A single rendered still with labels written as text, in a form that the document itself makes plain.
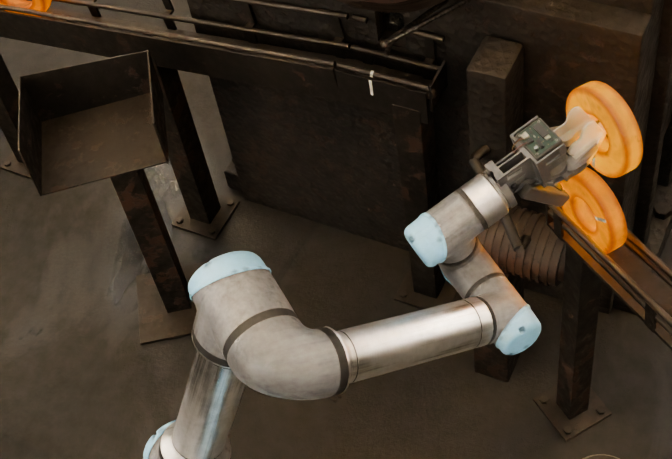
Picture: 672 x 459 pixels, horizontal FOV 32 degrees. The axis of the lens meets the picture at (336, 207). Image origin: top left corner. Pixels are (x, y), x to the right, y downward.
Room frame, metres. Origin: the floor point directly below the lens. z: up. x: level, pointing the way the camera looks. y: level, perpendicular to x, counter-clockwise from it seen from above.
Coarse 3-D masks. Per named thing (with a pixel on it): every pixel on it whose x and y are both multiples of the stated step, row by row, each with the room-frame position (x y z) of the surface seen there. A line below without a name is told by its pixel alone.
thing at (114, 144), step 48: (48, 96) 1.74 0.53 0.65; (96, 96) 1.74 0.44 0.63; (144, 96) 1.73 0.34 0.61; (48, 144) 1.67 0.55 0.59; (96, 144) 1.63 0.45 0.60; (144, 144) 1.60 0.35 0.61; (48, 192) 1.54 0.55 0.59; (144, 192) 1.61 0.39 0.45; (144, 240) 1.61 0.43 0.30; (144, 288) 1.69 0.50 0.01; (144, 336) 1.55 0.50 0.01
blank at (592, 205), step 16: (576, 176) 1.18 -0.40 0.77; (592, 176) 1.17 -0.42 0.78; (576, 192) 1.18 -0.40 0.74; (592, 192) 1.14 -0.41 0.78; (608, 192) 1.14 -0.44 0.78; (576, 208) 1.18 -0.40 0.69; (592, 208) 1.13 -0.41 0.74; (608, 208) 1.11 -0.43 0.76; (592, 224) 1.15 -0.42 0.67; (608, 224) 1.10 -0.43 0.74; (624, 224) 1.10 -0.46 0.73; (608, 240) 1.09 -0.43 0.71; (624, 240) 1.09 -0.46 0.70
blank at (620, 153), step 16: (576, 96) 1.20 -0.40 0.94; (592, 96) 1.17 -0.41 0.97; (608, 96) 1.16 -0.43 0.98; (592, 112) 1.17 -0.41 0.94; (608, 112) 1.14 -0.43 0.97; (624, 112) 1.13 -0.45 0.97; (608, 128) 1.13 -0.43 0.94; (624, 128) 1.11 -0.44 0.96; (608, 144) 1.16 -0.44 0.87; (624, 144) 1.10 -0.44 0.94; (640, 144) 1.10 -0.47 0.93; (592, 160) 1.15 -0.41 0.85; (608, 160) 1.12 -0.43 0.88; (624, 160) 1.09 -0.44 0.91; (640, 160) 1.10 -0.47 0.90; (608, 176) 1.12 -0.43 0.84
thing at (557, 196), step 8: (528, 184) 1.09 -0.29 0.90; (560, 184) 1.13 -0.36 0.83; (520, 192) 1.09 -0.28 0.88; (528, 192) 1.08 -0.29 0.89; (536, 192) 1.09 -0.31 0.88; (544, 192) 1.09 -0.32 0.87; (552, 192) 1.10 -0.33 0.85; (560, 192) 1.11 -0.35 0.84; (536, 200) 1.09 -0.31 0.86; (544, 200) 1.09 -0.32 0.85; (552, 200) 1.10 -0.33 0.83; (560, 200) 1.10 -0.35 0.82
